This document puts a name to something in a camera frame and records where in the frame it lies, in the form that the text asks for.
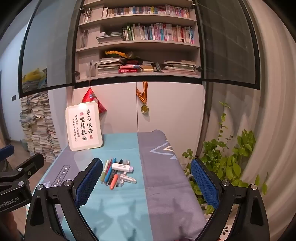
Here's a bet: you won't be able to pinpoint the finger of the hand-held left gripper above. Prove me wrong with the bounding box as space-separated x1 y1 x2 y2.
0 144 15 161
14 153 45 179

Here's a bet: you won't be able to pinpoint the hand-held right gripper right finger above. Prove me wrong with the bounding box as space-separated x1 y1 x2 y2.
191 158 270 241

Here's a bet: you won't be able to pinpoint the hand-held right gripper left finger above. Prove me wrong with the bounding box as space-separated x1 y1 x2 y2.
24 158 103 241

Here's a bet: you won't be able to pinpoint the pile of pens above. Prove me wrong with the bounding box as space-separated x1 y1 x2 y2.
100 158 137 190

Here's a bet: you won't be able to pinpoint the orange pen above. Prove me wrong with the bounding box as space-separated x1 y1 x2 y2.
109 174 119 190

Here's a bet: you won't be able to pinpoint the white patterned pen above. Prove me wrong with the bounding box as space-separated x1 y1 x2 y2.
120 174 137 184

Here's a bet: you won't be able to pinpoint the green leafy plant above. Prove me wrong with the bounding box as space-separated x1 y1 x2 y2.
183 101 269 215

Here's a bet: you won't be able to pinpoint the tall pile of paper books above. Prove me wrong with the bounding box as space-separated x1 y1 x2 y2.
20 90 62 163

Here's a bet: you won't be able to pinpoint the blue grey printed blanket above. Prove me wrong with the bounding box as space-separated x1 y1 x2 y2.
35 130 207 241

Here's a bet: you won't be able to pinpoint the floral tablecloth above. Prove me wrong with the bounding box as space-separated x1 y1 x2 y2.
213 222 234 241

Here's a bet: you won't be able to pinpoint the framed calligraphy sign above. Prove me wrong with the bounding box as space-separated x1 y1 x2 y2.
65 101 103 151

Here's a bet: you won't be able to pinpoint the white cabinet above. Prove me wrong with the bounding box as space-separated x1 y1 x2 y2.
67 79 206 158

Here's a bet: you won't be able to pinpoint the red hanging pouch ornament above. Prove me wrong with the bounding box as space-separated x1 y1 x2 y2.
81 60 107 114

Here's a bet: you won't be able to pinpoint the gold medal with striped ribbon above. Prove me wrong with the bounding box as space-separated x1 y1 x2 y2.
136 81 149 114

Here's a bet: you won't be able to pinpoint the glass cabinet door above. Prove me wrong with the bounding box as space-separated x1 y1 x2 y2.
18 0 84 99
193 0 260 90

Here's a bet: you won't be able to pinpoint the stack of magazines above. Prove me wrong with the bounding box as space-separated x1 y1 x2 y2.
97 57 123 75

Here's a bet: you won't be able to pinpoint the wide stack of booklets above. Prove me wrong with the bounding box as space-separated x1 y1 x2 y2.
161 60 197 75

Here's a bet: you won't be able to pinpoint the red hardcover books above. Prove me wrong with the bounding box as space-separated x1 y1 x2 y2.
119 65 141 73

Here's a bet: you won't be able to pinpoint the small stack of books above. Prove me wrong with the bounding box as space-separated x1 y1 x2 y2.
141 61 162 72

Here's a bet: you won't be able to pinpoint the sunflower decoration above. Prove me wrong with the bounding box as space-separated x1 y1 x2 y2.
105 50 130 59

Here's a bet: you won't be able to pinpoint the clear glass jar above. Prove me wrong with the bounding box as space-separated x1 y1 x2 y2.
80 30 89 48

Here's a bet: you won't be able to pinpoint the stack of grey books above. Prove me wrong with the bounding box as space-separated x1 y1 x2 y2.
96 32 123 44

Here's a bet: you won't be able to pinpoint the grey bookshelf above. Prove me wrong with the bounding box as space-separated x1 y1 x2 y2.
75 0 201 80

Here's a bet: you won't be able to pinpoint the row of books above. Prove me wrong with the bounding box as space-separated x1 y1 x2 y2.
102 6 190 18
122 23 195 44

